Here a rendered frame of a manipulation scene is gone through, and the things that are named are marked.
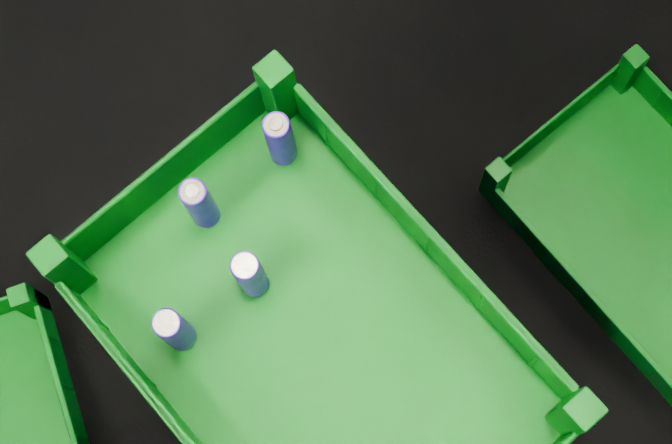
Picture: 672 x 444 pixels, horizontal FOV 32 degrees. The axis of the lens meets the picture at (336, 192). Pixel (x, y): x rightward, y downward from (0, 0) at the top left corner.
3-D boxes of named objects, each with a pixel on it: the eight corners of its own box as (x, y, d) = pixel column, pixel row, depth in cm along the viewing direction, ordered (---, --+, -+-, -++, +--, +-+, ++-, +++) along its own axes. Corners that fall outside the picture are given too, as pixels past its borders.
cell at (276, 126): (265, 152, 80) (255, 122, 74) (285, 135, 80) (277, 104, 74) (282, 171, 80) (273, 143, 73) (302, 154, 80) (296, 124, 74)
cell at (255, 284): (246, 244, 72) (257, 265, 78) (223, 263, 72) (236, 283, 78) (265, 266, 71) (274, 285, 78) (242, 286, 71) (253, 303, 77)
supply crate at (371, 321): (57, 278, 79) (22, 254, 71) (285, 89, 82) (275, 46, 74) (351, 637, 72) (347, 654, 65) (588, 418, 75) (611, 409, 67)
